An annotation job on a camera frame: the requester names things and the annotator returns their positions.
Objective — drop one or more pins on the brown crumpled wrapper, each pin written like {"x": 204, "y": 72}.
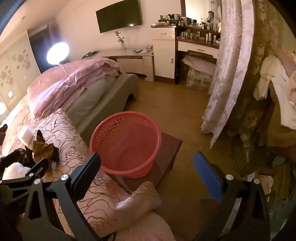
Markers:
{"x": 40, "y": 150}

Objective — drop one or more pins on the dark purple plush toy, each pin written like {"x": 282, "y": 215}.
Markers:
{"x": 2, "y": 134}

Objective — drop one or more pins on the pink cloth covered chair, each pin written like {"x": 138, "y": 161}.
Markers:
{"x": 198, "y": 64}

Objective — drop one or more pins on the dark wooden stool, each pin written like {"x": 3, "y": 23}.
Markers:
{"x": 168, "y": 148}

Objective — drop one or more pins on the dark wooden dressing table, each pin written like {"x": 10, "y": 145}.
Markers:
{"x": 198, "y": 48}

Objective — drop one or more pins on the pink patterned curtain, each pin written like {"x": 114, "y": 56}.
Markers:
{"x": 226, "y": 69}

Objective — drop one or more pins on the glowing wall lamp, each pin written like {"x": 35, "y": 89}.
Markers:
{"x": 10, "y": 93}

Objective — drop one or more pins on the rose patterned blanket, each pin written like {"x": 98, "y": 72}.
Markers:
{"x": 69, "y": 139}

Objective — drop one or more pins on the dark remote control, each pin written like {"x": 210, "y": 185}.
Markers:
{"x": 138, "y": 51}

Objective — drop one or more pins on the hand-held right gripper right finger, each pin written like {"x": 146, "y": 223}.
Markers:
{"x": 205, "y": 173}

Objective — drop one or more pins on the white cabinet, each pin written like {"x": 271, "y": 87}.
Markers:
{"x": 163, "y": 58}

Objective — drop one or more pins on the flower decorated wardrobe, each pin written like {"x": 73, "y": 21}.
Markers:
{"x": 18, "y": 60}

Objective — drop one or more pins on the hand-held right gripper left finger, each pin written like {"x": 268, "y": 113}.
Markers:
{"x": 91, "y": 166}

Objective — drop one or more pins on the dressing table mirror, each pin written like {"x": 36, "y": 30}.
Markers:
{"x": 196, "y": 8}

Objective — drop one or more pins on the dark door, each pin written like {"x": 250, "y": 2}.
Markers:
{"x": 39, "y": 46}

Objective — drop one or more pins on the wall mounted television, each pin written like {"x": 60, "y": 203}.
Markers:
{"x": 118, "y": 16}

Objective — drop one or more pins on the small black device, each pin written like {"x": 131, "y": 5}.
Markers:
{"x": 89, "y": 55}

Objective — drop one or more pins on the white tissue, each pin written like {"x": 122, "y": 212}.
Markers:
{"x": 13, "y": 170}

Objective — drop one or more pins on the pink packet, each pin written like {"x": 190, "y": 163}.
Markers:
{"x": 149, "y": 49}

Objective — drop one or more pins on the row of cosmetic bottles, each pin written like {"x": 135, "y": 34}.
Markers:
{"x": 192, "y": 34}

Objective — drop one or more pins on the bed with pink floral sheet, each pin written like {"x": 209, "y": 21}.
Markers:
{"x": 111, "y": 97}

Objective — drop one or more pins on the white curved desk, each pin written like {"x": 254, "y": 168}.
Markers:
{"x": 120, "y": 53}

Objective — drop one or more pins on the pink rose in vase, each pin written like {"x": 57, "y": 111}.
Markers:
{"x": 118, "y": 33}

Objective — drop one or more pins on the red plastic basket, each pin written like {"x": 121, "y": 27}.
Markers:
{"x": 129, "y": 148}

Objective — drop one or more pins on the folded pink quilt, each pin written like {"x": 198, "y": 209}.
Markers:
{"x": 69, "y": 85}

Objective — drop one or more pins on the stack of wrapped cartons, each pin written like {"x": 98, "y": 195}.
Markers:
{"x": 198, "y": 81}

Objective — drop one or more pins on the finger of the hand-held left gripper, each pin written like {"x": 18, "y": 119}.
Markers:
{"x": 13, "y": 156}
{"x": 39, "y": 169}

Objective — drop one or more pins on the white fluffy rug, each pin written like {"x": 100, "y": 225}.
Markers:
{"x": 150, "y": 227}

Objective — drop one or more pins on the black plastic bag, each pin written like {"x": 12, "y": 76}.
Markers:
{"x": 27, "y": 158}

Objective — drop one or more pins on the hanging yellow garment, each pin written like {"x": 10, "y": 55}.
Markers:
{"x": 277, "y": 136}

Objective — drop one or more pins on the olive patterned curtain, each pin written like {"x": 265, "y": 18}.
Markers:
{"x": 261, "y": 46}

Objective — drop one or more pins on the hanging white garment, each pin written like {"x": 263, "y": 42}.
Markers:
{"x": 277, "y": 78}

